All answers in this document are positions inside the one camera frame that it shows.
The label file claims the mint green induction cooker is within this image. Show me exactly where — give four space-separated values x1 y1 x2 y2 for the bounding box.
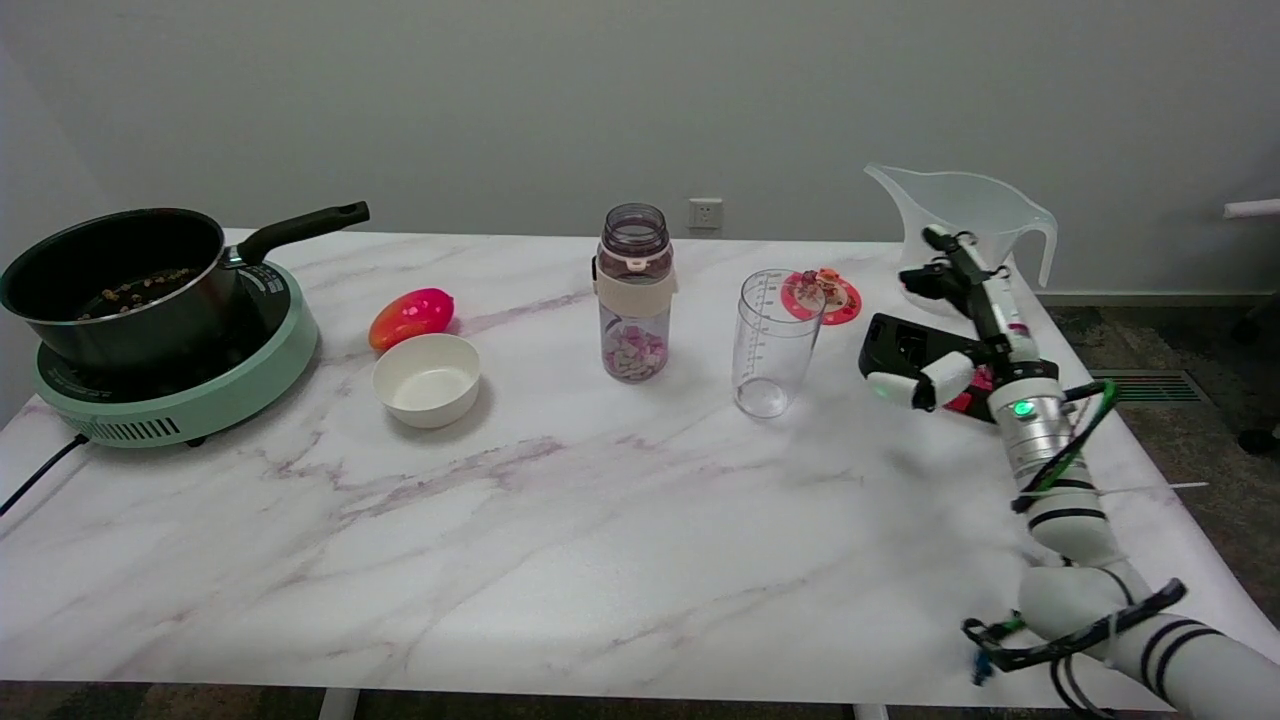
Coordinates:
30 258 319 448

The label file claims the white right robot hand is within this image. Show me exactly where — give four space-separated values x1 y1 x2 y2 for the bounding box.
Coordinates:
866 226 1061 413

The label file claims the clear plastic measuring cup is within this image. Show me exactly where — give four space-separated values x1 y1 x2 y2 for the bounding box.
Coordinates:
732 268 827 419

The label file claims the pink coaster with figurine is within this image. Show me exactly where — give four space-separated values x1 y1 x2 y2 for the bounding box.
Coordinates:
780 267 862 326

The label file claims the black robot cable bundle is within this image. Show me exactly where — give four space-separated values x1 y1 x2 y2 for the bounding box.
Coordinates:
962 578 1188 720

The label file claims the black device with red label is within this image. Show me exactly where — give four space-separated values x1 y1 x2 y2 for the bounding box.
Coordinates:
858 313 1001 426

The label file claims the green robot wrist cable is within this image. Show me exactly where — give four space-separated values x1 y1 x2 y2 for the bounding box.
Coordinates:
1010 378 1119 513

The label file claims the black saucepan with handle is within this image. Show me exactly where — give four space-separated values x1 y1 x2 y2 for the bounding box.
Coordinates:
0 201 370 370

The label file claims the red orange toy mango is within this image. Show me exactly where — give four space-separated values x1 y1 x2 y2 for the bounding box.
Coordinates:
368 287 456 352

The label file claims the white round bowl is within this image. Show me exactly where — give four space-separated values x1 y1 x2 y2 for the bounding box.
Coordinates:
372 333 482 429

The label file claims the clear bottle with candies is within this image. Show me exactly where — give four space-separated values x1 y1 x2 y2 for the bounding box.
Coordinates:
592 202 677 383

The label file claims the large translucent measuring jug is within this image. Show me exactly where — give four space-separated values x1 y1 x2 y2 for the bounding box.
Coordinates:
864 163 1058 319

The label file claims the black cooker power cord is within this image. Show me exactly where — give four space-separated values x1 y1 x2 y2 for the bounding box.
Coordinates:
0 433 89 517

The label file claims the floor vent grille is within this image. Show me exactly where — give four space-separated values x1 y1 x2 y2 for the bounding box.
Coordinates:
1088 369 1214 406

